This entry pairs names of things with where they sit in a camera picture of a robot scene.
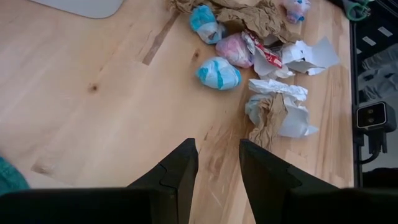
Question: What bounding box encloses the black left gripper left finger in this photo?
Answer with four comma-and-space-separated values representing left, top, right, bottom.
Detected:
127, 138, 200, 224

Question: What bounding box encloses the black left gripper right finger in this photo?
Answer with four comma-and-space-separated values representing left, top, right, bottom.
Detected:
238, 138, 340, 224

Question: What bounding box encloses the small brown paper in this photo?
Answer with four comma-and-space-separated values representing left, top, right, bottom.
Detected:
248, 93, 289, 152

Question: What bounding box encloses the light blue plastic wad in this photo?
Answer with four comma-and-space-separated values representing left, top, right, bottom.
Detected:
189, 4, 227, 45
195, 56, 243, 91

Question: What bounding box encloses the red white snack wrapper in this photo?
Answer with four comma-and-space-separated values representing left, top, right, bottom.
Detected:
241, 29, 295, 80

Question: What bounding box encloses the pink plastic wad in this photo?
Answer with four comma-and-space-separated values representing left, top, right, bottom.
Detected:
215, 32, 254, 69

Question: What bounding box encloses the white paper pile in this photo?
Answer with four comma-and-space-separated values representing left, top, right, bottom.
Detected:
281, 36, 340, 77

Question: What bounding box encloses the large brown paper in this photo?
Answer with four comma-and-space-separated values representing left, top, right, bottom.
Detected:
167, 0, 304, 44

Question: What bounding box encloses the blue pink white wad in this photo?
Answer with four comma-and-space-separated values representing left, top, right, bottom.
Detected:
281, 0, 312, 24

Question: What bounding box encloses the white plastic trash bin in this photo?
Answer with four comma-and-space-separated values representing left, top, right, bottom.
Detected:
29, 0, 125, 19

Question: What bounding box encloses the teal mesh cloth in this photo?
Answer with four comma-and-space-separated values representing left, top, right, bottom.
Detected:
0, 155, 31, 196

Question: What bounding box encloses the green clamp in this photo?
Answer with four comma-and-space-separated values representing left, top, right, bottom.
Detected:
343, 0, 374, 22

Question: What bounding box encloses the small black depth camera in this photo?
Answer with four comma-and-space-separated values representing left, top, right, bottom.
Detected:
354, 101, 398, 166

